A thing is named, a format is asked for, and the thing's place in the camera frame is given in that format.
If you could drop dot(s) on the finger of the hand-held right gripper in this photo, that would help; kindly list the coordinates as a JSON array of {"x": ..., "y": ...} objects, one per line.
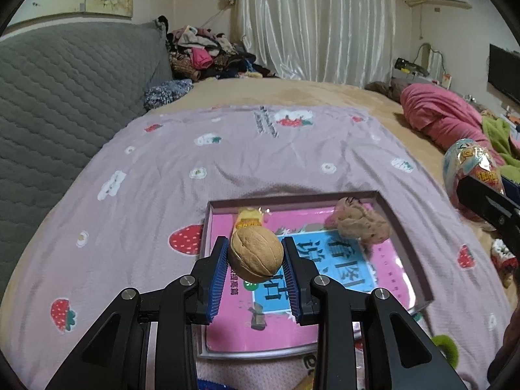
[
  {"x": 512, "y": 185},
  {"x": 483, "y": 203}
]

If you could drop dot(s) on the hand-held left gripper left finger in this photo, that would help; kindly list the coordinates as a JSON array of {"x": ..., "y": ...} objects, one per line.
[{"x": 217, "y": 280}]

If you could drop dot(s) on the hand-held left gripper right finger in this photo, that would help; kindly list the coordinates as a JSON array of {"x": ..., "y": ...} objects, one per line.
[{"x": 293, "y": 282}]

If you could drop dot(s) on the pink box lid tray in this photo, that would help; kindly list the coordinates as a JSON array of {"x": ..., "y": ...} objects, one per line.
[{"x": 325, "y": 292}]

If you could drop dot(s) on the walnut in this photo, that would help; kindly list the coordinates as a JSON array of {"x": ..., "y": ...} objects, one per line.
[{"x": 256, "y": 256}]

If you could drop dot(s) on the beige plush toy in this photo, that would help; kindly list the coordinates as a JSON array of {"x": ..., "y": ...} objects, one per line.
[{"x": 357, "y": 223}]

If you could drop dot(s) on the green hair scrunchie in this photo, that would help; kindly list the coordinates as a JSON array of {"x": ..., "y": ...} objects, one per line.
[{"x": 447, "y": 351}]

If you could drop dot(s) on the green fleece blanket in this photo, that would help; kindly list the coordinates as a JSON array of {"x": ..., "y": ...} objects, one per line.
[{"x": 499, "y": 134}]

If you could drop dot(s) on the small red white plush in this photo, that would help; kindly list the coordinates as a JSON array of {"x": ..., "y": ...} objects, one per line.
[{"x": 503, "y": 260}]

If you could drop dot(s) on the pink quilt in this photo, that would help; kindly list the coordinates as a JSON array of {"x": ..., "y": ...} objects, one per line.
[{"x": 438, "y": 113}]

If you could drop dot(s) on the black television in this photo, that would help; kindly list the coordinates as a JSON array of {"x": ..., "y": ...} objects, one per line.
[{"x": 503, "y": 73}]

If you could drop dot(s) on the pink strawberry print blanket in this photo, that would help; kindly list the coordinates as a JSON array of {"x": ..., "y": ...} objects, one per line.
[{"x": 142, "y": 195}]

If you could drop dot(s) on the grey brown cloth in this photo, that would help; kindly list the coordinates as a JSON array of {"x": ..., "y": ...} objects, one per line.
[{"x": 384, "y": 88}]

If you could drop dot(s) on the black yellow item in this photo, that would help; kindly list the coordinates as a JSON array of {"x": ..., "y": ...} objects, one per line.
[{"x": 408, "y": 66}]

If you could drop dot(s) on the blue patterned cloth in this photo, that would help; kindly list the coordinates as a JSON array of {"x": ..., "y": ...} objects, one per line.
[{"x": 166, "y": 93}]

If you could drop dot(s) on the pile of clothes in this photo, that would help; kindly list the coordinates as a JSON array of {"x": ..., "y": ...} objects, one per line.
[{"x": 203, "y": 55}]

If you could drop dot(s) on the grey quilted headboard cover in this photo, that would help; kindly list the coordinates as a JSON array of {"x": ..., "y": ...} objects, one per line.
[{"x": 61, "y": 97}]

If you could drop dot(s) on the white curtain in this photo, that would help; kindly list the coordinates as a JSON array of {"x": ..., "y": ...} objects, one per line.
[{"x": 313, "y": 24}]

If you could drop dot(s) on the white curved metal frame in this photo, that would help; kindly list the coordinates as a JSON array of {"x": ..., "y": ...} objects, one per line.
[{"x": 436, "y": 59}]

